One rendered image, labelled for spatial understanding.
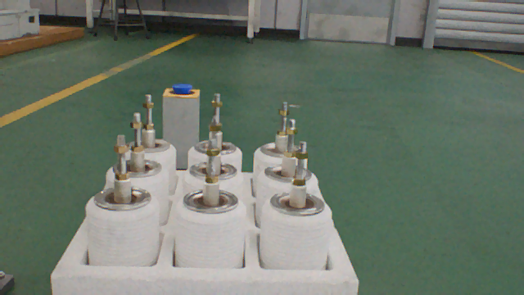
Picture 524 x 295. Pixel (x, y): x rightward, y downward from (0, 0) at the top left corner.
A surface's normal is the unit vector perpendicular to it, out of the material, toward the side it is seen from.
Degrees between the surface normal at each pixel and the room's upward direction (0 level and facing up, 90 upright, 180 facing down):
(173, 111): 90
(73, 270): 0
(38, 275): 0
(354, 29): 90
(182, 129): 90
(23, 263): 0
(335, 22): 90
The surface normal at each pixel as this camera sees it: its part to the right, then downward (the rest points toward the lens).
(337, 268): 0.06, -0.95
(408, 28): -0.08, 0.30
